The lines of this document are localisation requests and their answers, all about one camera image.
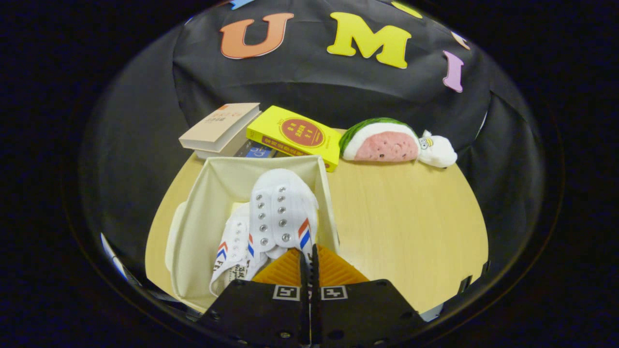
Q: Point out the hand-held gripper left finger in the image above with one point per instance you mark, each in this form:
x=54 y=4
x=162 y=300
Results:
x=256 y=314

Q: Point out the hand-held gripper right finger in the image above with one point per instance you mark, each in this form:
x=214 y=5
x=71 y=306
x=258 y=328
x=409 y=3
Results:
x=362 y=314

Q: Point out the white canvas shoe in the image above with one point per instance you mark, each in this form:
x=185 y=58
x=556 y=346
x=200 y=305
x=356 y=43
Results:
x=285 y=203
x=232 y=241

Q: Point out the cream fabric storage box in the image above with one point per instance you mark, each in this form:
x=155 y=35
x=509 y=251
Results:
x=213 y=203

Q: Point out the blue book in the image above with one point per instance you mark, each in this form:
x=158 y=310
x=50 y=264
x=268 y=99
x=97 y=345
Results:
x=256 y=151

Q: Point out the grey book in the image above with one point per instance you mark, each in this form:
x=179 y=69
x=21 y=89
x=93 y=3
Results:
x=222 y=151

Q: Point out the watermelon slice plush toy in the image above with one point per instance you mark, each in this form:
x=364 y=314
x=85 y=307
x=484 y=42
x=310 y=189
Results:
x=382 y=145

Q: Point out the small white plush toy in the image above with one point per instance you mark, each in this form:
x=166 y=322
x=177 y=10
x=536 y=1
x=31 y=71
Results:
x=440 y=152

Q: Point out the yellow book with red circle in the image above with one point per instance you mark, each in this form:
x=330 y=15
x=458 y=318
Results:
x=275 y=123

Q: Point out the beige book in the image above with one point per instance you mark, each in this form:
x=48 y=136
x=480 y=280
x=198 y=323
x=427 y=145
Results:
x=217 y=125

